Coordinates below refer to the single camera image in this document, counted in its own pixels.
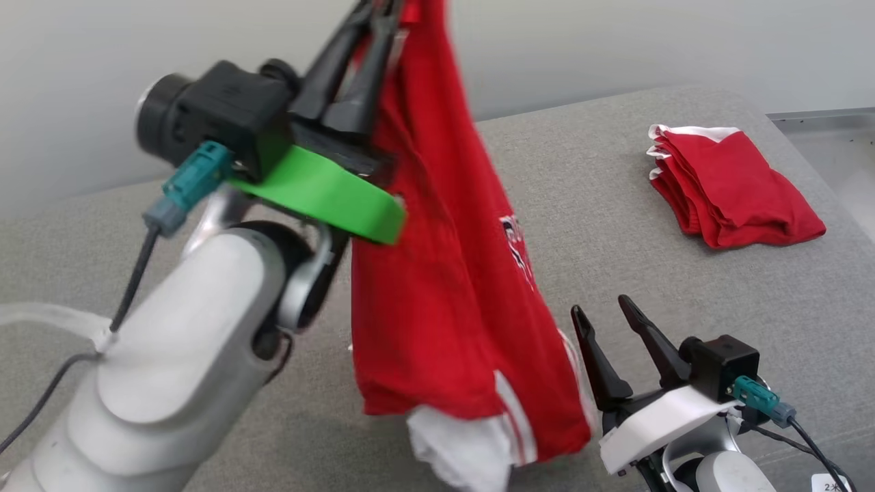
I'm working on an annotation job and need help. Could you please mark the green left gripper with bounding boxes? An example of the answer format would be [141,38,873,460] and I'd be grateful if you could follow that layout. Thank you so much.
[229,0,412,245]

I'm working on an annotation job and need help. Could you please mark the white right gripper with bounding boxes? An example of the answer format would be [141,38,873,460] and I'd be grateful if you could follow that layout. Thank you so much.
[571,294,743,476]

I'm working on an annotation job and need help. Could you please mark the red shorts with white stripe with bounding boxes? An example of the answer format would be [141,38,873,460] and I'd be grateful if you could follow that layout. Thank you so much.
[646,124,827,250]

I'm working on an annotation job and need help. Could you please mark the red basketball jersey white sleeves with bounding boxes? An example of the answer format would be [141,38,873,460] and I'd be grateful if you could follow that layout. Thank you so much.
[349,0,595,492]

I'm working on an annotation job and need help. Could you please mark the teal cable connector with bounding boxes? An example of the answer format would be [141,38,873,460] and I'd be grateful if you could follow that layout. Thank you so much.
[142,141,237,237]
[728,376,798,428]

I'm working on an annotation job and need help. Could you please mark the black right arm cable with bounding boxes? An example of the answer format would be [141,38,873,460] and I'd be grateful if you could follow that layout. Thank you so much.
[738,415,857,492]

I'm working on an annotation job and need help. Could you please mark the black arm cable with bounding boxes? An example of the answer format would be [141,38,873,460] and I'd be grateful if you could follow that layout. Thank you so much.
[738,415,857,492]
[0,224,162,456]

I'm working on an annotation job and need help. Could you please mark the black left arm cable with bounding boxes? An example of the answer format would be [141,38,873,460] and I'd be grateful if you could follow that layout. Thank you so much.
[0,224,162,456]

